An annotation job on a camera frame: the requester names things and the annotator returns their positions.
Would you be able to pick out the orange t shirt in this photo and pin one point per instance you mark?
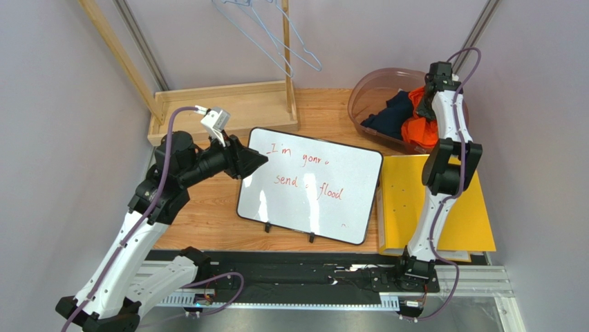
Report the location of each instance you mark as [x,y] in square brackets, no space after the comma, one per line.
[417,130]

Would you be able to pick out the aluminium frame post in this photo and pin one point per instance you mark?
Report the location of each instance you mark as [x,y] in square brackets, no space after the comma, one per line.
[470,45]

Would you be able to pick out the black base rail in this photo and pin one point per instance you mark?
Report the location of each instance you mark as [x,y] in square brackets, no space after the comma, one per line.
[328,281]

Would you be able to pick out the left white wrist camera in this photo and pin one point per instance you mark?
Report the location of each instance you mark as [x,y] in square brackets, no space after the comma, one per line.
[214,121]

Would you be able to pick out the navy blue t shirt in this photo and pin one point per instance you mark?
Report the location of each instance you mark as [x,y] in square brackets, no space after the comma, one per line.
[390,120]

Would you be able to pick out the light blue wire hanger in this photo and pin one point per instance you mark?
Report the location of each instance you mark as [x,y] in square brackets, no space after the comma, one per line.
[291,44]

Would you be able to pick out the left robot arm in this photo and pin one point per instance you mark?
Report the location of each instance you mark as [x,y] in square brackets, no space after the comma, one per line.
[111,300]

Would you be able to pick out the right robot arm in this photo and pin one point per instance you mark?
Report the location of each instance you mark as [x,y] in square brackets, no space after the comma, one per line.
[446,174]

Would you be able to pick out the wooden clothes rack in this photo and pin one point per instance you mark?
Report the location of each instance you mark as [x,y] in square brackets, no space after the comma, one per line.
[264,104]

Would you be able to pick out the transparent plastic basin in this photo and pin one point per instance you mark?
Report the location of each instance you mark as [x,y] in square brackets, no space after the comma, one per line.
[370,96]

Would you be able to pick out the white dry erase board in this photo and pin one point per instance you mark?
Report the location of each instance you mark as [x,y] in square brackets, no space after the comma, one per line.
[321,188]

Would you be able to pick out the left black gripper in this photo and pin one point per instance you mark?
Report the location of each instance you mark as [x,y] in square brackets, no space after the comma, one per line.
[240,161]

